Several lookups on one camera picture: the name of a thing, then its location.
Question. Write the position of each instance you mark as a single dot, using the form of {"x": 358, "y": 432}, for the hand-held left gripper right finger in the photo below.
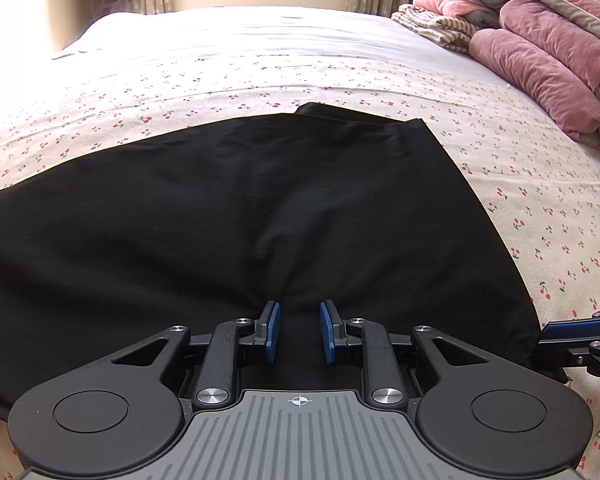
{"x": 326, "y": 332}

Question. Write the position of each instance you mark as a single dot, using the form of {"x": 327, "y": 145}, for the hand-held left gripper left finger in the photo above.
{"x": 273, "y": 332}

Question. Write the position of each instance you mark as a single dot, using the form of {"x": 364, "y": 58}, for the black pants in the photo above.
{"x": 205, "y": 225}

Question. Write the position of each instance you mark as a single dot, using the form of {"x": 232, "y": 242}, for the cherry print bed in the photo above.
{"x": 260, "y": 70}

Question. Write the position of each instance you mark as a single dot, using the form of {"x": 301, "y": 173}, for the mauve grey folded quilt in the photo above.
{"x": 545, "y": 55}

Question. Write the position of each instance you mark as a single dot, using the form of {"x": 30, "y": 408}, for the striped folded cloth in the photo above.
{"x": 432, "y": 25}

